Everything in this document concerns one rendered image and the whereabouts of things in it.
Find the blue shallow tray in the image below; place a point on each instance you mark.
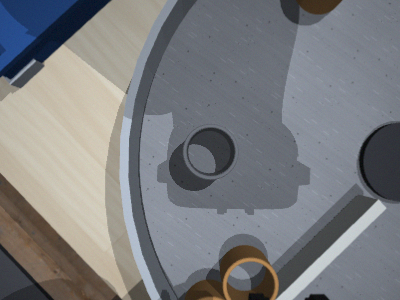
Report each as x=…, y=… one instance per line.
x=35, y=29

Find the grey metal bushing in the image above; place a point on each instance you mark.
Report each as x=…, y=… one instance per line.
x=234, y=151

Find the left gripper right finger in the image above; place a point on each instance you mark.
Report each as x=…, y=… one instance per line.
x=317, y=297

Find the bronze bushing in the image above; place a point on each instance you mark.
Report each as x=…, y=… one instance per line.
x=245, y=253
x=206, y=290
x=318, y=7

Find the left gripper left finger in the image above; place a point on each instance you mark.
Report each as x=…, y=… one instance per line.
x=257, y=296

